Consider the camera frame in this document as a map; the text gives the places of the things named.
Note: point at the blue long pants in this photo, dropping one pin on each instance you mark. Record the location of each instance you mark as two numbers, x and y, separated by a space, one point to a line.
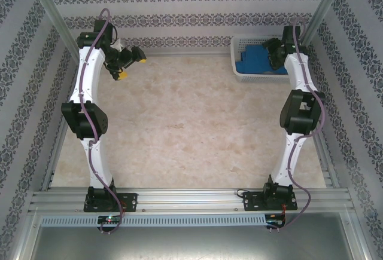
254 59

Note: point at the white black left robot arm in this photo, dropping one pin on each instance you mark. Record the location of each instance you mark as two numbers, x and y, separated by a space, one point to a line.
86 71

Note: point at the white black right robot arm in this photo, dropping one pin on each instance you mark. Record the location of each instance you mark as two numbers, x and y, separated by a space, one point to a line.
296 71

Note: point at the white plastic perforated basket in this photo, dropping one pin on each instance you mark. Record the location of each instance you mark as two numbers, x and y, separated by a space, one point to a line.
239 76

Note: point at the small circuit board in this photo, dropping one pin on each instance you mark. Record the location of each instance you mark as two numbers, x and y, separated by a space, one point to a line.
108 218
274 221

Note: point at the grey metal base panel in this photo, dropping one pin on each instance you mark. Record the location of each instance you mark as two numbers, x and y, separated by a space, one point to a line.
191 243

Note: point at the aluminium frame post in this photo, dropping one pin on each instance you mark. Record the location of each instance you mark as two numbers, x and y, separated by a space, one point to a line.
324 6
51 12

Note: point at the aluminium table side rail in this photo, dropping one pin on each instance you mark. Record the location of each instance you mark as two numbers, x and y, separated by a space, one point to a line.
326 164
54 158

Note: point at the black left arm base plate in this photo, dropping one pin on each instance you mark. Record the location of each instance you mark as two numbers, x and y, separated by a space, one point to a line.
130 201

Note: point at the aluminium mounting rail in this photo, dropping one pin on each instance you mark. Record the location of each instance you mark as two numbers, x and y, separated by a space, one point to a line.
191 198

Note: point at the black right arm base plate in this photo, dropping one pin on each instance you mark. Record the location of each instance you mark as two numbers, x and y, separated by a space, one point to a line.
251 201

